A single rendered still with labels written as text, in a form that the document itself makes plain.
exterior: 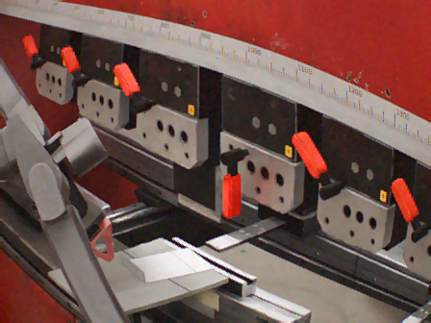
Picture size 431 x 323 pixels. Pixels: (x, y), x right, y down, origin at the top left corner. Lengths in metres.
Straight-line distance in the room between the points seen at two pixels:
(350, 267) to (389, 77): 0.65
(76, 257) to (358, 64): 0.44
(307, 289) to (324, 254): 1.75
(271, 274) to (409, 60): 2.58
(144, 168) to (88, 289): 1.08
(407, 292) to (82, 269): 0.75
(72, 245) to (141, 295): 0.45
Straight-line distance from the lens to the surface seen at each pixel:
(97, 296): 1.19
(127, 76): 1.67
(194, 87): 1.59
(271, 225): 1.86
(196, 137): 1.61
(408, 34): 1.23
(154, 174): 2.23
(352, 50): 1.32
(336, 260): 1.87
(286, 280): 3.71
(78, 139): 1.50
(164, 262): 1.73
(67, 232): 1.20
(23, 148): 1.21
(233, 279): 1.69
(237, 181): 1.52
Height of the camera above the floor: 1.83
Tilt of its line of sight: 23 degrees down
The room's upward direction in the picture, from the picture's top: straight up
